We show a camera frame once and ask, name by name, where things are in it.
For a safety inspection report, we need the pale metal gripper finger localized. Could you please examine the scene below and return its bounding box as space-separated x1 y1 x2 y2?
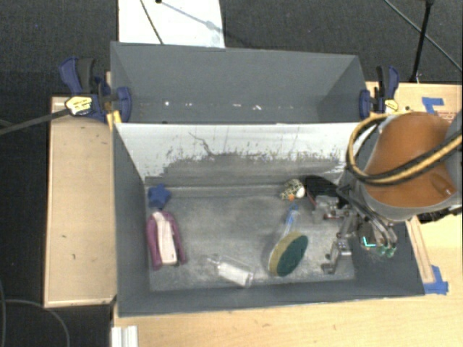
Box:
320 239 353 275
312 194 350 225

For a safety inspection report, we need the black box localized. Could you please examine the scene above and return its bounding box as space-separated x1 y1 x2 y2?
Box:
305 176 340 205

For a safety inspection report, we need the white and yellow patterned toy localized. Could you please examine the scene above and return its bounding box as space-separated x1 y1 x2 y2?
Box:
279 178 307 202

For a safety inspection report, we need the clear tube with blue cap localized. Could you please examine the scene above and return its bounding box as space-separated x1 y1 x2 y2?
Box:
279 202 301 239

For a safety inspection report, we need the round yellow and green sponge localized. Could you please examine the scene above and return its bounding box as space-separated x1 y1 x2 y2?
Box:
268 231 310 278

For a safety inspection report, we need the grey metal bin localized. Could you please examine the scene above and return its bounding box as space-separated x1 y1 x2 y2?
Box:
109 40 426 318

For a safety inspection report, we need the clear plastic bottle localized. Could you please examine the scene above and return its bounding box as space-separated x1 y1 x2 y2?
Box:
205 254 255 289

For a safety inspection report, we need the blue star-shaped toy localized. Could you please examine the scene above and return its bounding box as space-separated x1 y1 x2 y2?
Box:
147 183 172 210

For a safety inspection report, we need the pale wood board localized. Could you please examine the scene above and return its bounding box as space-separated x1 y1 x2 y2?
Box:
43 95 119 309

